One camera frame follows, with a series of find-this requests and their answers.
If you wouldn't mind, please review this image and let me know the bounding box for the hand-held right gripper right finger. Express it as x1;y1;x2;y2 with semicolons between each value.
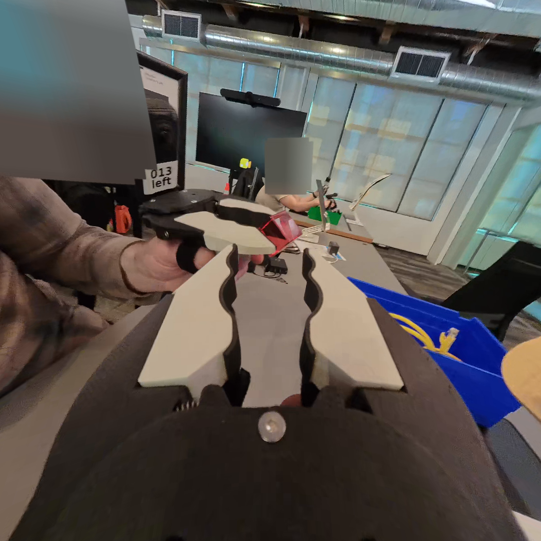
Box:
298;248;405;391

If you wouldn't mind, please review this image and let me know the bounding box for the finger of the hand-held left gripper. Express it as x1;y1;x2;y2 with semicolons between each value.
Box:
173;210;278;257
216;197;276;230

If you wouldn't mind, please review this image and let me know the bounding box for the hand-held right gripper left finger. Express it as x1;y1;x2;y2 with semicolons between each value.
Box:
137;243;244;389

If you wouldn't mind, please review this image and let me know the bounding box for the red transparent cube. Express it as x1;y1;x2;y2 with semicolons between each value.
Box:
257;211;303;258

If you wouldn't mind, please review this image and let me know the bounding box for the person's left forearm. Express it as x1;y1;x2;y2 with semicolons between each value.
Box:
0;177;146;306

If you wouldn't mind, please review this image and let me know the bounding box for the person's left hand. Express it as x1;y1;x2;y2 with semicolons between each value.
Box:
119;239;265;295

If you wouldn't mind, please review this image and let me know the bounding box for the black office chair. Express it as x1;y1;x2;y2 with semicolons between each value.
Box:
439;240;541;342
231;167;265;200

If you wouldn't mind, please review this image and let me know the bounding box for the orange bag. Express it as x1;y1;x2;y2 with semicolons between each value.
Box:
113;205;133;235

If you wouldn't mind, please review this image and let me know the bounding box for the white tablet stand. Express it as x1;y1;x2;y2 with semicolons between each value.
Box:
296;224;331;244

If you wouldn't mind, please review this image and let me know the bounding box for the green bin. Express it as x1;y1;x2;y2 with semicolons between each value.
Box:
307;205;342;226

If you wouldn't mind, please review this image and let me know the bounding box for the black television screen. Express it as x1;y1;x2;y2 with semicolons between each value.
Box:
195;92;308;175

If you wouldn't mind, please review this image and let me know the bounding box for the grey tablet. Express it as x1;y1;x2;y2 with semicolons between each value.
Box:
316;179;332;233

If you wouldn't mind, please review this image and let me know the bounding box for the black video bar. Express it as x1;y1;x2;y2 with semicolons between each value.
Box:
219;87;281;107

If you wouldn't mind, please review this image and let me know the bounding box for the white tilted board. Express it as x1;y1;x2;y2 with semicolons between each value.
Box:
349;173;392;212

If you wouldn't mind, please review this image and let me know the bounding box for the blue plastic bin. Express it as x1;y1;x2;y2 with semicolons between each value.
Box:
347;276;522;429

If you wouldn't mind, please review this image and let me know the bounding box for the black framed marker sign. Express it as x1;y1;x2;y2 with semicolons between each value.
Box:
136;53;189;196

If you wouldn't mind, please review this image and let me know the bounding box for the wooden board with black panel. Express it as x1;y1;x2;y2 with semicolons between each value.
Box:
500;336;541;422

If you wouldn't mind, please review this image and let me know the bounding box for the white air vent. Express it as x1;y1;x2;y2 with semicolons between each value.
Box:
161;9;203;42
388;45;452;82

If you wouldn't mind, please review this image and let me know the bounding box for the yellow cable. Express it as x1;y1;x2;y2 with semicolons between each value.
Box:
388;312;462;363

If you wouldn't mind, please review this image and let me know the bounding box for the silver ceiling duct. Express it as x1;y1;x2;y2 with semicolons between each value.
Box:
141;14;541;105

